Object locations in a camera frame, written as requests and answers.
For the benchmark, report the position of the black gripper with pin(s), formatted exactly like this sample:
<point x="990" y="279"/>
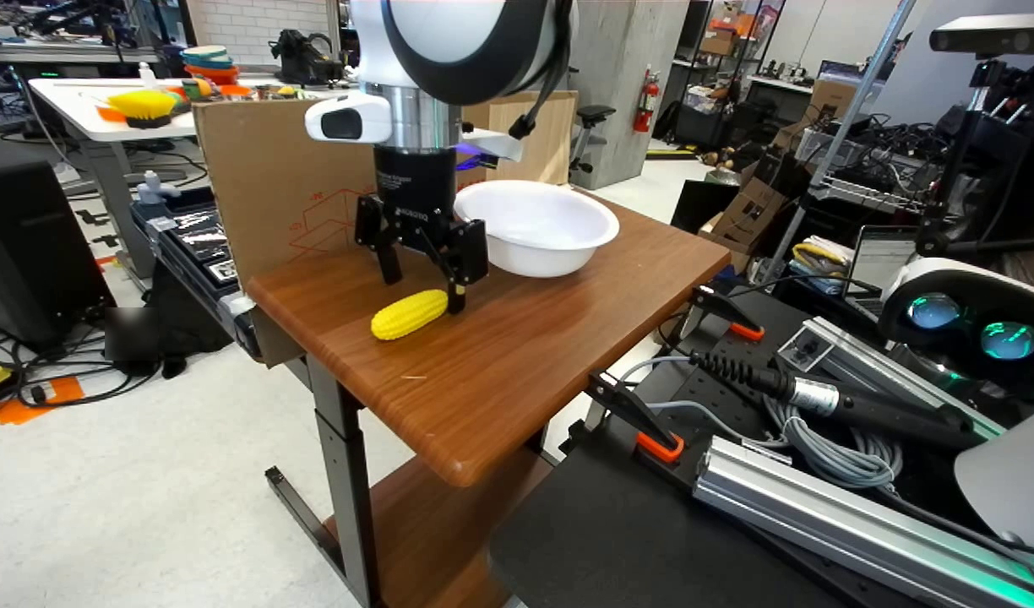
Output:
<point x="417" y="197"/>

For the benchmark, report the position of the yellow toy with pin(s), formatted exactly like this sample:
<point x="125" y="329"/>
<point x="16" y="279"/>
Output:
<point x="410" y="314"/>

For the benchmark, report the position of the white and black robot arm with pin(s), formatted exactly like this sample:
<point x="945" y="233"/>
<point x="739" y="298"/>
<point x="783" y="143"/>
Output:
<point x="455" y="52"/>

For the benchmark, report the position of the white round dish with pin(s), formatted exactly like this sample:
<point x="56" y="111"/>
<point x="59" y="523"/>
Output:
<point x="534" y="226"/>

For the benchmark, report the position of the purple object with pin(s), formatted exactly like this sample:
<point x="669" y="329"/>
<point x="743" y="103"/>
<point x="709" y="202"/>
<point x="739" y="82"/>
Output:
<point x="472" y="153"/>

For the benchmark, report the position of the brown cardboard panel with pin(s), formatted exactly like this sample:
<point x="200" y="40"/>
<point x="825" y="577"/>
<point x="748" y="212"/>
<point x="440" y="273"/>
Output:
<point x="274" y="185"/>

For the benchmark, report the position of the tan cardboard box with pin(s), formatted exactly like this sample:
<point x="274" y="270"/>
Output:
<point x="539" y="138"/>

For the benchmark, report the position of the black drawer tray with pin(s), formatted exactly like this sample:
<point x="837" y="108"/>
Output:
<point x="207" y="265"/>

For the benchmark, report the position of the black bag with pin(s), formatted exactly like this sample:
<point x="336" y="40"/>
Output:
<point x="168" y="325"/>

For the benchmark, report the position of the wooden lower shelf board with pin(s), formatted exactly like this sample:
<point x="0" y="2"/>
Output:
<point x="426" y="540"/>

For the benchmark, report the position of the grey concrete pillar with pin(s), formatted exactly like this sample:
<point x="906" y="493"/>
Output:
<point x="621" y="86"/>

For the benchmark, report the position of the red fire extinguisher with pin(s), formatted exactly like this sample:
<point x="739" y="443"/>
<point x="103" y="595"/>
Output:
<point x="648" y="103"/>

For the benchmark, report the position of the yellow and green object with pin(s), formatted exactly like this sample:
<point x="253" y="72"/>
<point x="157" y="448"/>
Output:
<point x="148" y="105"/>

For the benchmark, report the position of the open brown cardboard box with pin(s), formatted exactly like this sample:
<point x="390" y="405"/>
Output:
<point x="753" y="212"/>

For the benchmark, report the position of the black mat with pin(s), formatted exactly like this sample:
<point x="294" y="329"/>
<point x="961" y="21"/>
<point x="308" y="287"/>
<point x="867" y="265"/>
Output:
<point x="639" y="540"/>

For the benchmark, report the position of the white background table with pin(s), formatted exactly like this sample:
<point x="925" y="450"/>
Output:
<point x="84" y="111"/>

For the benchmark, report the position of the black cabinet box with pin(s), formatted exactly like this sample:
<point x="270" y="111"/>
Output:
<point x="23" y="253"/>

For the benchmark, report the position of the orange floor tape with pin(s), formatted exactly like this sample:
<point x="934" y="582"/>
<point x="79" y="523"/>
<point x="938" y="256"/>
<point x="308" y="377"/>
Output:
<point x="39" y="404"/>

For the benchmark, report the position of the slanted aluminium pole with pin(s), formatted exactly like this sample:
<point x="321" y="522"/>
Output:
<point x="867" y="86"/>

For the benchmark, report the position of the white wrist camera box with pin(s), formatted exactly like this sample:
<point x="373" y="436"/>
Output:
<point x="346" y="120"/>

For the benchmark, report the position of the grey metal table frame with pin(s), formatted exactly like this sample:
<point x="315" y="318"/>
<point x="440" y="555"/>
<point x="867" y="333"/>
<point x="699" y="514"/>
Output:
<point x="342" y="475"/>

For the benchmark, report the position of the aluminium extrusion rail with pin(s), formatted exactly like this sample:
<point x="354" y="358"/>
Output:
<point x="858" y="523"/>

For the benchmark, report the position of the white stereo camera green lenses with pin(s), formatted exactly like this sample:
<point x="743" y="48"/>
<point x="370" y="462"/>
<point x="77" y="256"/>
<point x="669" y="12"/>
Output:
<point x="975" y="325"/>

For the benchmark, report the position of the black camera bar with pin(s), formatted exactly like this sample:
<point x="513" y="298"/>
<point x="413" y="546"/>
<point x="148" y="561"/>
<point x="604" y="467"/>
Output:
<point x="996" y="36"/>

